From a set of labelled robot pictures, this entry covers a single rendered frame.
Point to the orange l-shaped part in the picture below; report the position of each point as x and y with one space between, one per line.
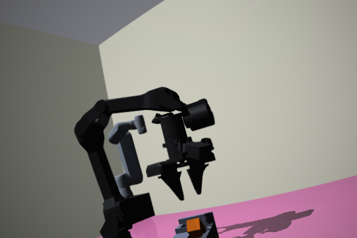
195 228

